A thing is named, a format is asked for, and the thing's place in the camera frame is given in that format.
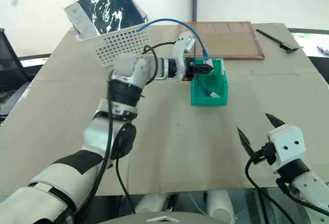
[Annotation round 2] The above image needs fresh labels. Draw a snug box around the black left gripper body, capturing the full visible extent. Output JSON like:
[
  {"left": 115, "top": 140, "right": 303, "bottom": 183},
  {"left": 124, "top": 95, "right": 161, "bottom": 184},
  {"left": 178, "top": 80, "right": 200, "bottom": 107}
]
[{"left": 182, "top": 58, "right": 198, "bottom": 81}]

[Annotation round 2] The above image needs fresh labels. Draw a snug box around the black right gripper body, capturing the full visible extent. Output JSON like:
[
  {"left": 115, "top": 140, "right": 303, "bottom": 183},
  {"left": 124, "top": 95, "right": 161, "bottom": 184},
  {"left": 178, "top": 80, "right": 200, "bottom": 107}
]
[{"left": 252, "top": 142, "right": 277, "bottom": 166}]

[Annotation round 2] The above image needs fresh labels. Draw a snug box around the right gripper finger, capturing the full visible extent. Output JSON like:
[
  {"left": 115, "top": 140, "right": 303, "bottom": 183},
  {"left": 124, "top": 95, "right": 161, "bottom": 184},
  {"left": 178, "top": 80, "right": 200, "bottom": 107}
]
[
  {"left": 236, "top": 126, "right": 257, "bottom": 157},
  {"left": 265, "top": 113, "right": 286, "bottom": 129}
]

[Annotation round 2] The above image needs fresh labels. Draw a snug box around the blue network cable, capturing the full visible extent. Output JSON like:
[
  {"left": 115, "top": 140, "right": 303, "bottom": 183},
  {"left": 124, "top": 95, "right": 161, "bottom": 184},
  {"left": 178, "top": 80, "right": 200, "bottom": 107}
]
[
  {"left": 193, "top": 36, "right": 213, "bottom": 97},
  {"left": 137, "top": 18, "right": 210, "bottom": 62}
]

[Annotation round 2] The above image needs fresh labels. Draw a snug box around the green plastic bin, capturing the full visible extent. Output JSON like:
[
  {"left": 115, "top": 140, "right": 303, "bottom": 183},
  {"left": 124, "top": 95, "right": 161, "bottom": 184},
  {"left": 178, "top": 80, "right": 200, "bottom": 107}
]
[{"left": 190, "top": 58, "right": 229, "bottom": 107}]

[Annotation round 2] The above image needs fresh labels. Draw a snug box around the brown wooden board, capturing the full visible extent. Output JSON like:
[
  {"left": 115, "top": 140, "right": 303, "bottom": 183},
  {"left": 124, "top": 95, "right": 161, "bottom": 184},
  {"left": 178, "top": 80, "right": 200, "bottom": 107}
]
[{"left": 179, "top": 21, "right": 266, "bottom": 61}]

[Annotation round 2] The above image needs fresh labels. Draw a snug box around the white rounded shape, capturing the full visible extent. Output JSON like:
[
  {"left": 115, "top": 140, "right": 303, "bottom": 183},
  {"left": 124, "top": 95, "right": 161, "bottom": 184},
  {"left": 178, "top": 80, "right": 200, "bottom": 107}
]
[
  {"left": 206, "top": 190, "right": 234, "bottom": 224},
  {"left": 135, "top": 192, "right": 179, "bottom": 221}
]

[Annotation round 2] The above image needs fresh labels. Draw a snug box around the white perforated plastic basket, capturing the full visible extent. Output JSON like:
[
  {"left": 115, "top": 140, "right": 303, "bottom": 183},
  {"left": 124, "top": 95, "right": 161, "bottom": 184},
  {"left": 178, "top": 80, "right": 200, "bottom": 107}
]
[{"left": 75, "top": 23, "right": 152, "bottom": 68}]

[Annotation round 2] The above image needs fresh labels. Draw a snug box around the black box in plastic wrap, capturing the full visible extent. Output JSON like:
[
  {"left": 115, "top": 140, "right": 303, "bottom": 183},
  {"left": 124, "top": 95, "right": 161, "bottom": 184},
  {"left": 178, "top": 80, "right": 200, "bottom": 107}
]
[{"left": 63, "top": 0, "right": 149, "bottom": 40}]

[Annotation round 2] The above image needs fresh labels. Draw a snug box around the grey robot torso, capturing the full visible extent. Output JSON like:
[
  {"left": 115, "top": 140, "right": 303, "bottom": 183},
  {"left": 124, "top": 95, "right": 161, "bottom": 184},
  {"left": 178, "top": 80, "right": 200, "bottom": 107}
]
[{"left": 97, "top": 209, "right": 232, "bottom": 224}]

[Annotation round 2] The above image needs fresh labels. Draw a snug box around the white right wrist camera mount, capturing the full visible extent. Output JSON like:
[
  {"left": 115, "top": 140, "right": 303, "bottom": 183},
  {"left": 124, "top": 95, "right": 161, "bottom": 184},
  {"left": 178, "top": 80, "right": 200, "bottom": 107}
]
[{"left": 266, "top": 124, "right": 306, "bottom": 175}]

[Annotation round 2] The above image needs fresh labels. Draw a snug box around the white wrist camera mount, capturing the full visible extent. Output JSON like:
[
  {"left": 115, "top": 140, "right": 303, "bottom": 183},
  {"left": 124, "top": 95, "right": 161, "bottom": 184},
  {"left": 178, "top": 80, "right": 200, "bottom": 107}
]
[
  {"left": 266, "top": 124, "right": 306, "bottom": 175},
  {"left": 171, "top": 32, "right": 196, "bottom": 81}
]

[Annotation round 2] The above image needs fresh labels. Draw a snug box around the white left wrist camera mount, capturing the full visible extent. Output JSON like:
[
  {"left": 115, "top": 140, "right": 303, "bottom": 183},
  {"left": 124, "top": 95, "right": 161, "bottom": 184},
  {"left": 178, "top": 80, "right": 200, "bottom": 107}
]
[{"left": 171, "top": 32, "right": 196, "bottom": 81}]

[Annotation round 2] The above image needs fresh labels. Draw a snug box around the black long-handled tool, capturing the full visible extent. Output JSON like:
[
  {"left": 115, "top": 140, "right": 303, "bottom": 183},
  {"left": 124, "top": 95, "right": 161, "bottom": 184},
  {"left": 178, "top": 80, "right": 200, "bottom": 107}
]
[{"left": 255, "top": 28, "right": 300, "bottom": 54}]

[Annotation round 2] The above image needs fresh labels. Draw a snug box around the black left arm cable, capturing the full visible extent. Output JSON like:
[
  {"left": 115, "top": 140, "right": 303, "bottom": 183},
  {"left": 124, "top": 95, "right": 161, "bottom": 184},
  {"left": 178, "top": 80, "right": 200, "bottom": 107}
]
[{"left": 77, "top": 41, "right": 181, "bottom": 222}]

